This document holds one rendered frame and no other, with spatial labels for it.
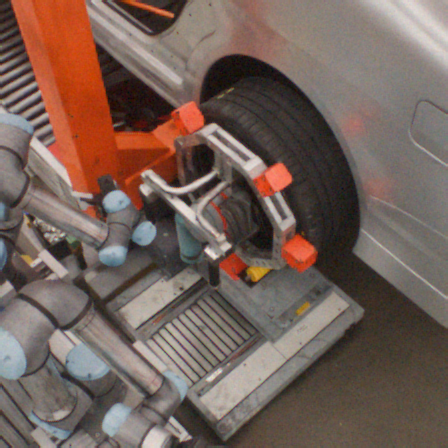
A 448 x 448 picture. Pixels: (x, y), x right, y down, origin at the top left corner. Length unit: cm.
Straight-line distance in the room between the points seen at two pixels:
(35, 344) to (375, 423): 175
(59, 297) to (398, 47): 98
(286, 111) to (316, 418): 132
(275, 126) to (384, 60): 50
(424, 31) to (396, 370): 170
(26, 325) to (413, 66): 107
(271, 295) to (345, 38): 135
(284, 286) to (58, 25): 145
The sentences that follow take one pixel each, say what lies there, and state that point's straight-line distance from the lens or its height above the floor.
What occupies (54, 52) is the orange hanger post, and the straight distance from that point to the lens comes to 207.
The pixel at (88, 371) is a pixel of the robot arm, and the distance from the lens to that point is 182.
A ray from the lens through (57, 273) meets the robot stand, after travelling 233.
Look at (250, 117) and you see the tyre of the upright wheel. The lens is 212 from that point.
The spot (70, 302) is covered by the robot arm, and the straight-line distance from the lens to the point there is 150.
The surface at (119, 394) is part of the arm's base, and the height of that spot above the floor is 86.
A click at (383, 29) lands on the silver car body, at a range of 172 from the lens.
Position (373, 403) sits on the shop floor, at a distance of 292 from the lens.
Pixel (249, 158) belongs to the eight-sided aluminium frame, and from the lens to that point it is 209.
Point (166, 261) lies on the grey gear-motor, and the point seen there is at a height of 34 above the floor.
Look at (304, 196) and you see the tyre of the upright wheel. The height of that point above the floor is 105.
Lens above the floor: 268
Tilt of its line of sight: 54 degrees down
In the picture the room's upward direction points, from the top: 2 degrees counter-clockwise
